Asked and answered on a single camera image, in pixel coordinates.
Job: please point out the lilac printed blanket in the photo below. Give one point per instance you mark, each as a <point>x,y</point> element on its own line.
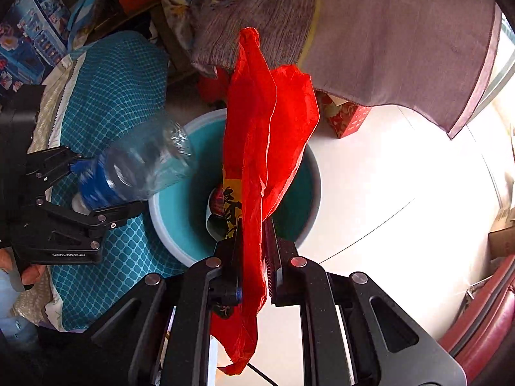
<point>362,40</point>

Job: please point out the colourful cartoon bag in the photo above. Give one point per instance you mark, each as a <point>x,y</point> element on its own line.
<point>86,4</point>

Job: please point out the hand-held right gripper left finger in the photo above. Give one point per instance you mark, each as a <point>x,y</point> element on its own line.
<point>193,309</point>

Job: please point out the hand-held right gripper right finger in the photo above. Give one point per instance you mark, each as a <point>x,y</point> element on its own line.
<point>322,309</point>

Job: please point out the red patterned gift box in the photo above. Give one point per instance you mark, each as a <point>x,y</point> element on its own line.
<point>346,116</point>

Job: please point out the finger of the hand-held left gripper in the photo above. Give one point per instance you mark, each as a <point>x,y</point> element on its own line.
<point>80,221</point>
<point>52,167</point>

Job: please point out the person's left hand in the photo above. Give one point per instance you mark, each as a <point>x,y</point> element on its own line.
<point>32,274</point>

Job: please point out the red plastic bag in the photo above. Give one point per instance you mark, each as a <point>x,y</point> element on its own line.
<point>257,148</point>

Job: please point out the patchwork quilt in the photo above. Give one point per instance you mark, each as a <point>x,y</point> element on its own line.
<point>116,88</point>

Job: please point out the large blue toy box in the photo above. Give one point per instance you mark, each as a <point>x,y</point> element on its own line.
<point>28,32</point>

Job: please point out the clear plastic bottle blue label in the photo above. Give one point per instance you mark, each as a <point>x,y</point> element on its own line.
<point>132,165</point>

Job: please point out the brown cardboard box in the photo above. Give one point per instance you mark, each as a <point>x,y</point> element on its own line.
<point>503,233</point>

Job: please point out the teal plastic basin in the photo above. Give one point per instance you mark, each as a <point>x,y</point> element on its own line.
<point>181,217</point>

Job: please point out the dark red leather seat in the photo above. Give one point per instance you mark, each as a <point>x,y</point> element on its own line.
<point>483,321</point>

